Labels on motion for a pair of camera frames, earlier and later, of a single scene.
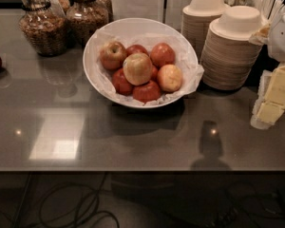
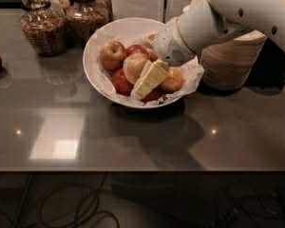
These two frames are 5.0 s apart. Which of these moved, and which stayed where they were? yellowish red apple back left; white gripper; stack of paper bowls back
Moved: white gripper
Stayed: yellowish red apple back left; stack of paper bowls back
